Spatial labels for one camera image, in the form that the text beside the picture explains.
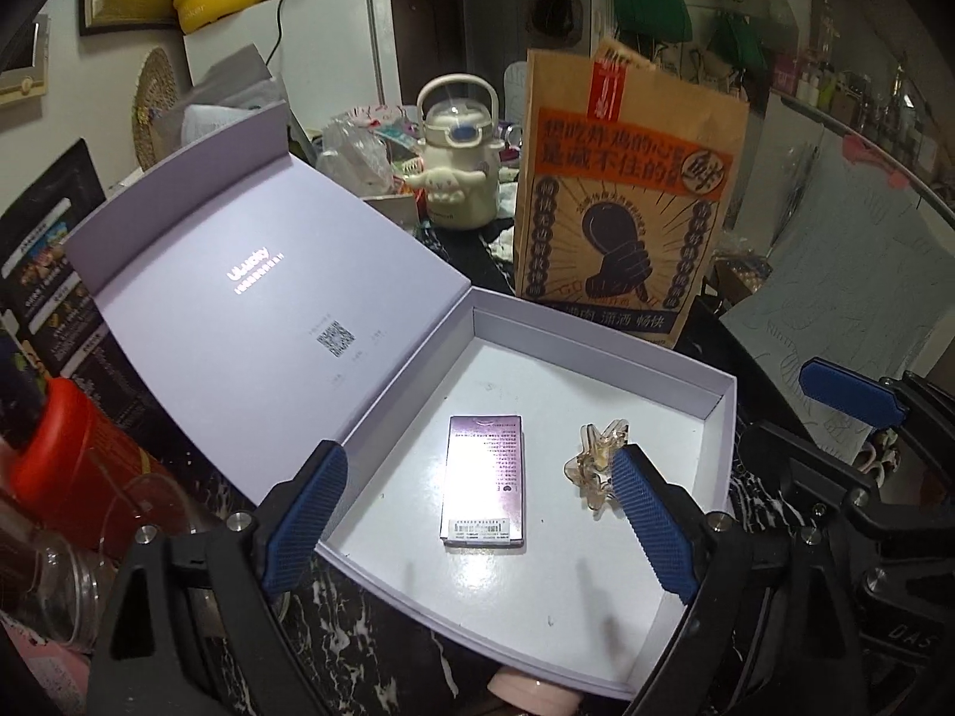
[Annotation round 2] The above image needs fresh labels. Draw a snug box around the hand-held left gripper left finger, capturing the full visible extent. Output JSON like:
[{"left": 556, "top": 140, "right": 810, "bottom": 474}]
[{"left": 88, "top": 440, "right": 352, "bottom": 716}]

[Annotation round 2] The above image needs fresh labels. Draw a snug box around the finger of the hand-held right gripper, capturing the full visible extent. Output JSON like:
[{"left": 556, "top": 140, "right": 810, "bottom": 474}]
[
  {"left": 798, "top": 356, "right": 955, "bottom": 458},
  {"left": 735, "top": 421, "right": 882, "bottom": 538}
]

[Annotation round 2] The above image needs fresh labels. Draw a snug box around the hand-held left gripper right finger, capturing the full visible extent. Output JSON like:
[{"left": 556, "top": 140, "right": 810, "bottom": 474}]
[{"left": 608, "top": 443, "right": 867, "bottom": 716}]

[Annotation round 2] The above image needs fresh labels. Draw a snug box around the amber star hair clip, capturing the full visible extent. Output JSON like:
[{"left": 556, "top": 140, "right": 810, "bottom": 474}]
[{"left": 561, "top": 418, "right": 631, "bottom": 519}]

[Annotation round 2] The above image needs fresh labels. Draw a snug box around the small purple box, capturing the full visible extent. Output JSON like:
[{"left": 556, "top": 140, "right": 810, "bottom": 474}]
[{"left": 439, "top": 413, "right": 527, "bottom": 549}]

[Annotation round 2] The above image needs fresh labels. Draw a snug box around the lavender gift box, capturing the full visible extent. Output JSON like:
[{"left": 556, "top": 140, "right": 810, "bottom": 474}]
[{"left": 63, "top": 100, "right": 740, "bottom": 702}]

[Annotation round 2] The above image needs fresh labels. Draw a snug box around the pink round compact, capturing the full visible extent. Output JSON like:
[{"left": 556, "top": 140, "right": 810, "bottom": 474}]
[{"left": 488, "top": 671, "right": 583, "bottom": 716}]

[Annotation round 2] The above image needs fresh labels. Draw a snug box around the white printed sheet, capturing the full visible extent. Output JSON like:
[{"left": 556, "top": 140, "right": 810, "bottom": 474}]
[{"left": 720, "top": 115, "right": 955, "bottom": 464}]

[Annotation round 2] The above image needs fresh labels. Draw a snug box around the red container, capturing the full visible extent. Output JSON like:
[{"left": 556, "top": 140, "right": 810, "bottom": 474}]
[{"left": 11, "top": 376, "right": 187, "bottom": 560}]

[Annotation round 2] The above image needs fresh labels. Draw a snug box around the clear glass jar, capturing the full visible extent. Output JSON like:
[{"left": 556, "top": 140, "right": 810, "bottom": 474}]
[{"left": 0, "top": 522, "right": 113, "bottom": 650}]

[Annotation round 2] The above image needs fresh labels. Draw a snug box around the row of bottles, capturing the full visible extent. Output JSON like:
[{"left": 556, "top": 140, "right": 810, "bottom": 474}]
[{"left": 772, "top": 0, "right": 955, "bottom": 187}]

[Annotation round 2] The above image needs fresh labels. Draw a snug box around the printed brown paper bag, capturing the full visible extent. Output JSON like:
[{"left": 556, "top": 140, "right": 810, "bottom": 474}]
[{"left": 513, "top": 37, "right": 751, "bottom": 351}]

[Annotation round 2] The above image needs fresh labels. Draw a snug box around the black printed snack bag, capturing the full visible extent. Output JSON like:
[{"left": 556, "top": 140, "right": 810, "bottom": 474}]
[{"left": 0, "top": 138, "right": 150, "bottom": 419}]

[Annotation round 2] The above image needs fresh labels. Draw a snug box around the crumpled clear plastic bag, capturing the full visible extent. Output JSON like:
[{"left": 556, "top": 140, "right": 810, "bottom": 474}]
[{"left": 317, "top": 108, "right": 419, "bottom": 199}]

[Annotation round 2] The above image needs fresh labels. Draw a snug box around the green tote bag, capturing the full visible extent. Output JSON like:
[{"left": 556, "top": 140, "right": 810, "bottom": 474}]
[
  {"left": 708, "top": 11, "right": 769, "bottom": 76},
  {"left": 604, "top": 0, "right": 691, "bottom": 53}
]

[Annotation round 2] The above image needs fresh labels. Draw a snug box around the cream cartoon kettle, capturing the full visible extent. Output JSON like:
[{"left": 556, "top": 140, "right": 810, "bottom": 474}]
[{"left": 406, "top": 73, "right": 503, "bottom": 226}]

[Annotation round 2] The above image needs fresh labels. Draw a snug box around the round woven mat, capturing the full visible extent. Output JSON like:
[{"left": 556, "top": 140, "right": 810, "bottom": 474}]
[{"left": 132, "top": 47, "right": 180, "bottom": 169}]

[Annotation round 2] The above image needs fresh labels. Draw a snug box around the white refrigerator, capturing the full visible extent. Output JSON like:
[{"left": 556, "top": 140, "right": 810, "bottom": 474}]
[{"left": 183, "top": 0, "right": 404, "bottom": 121}]

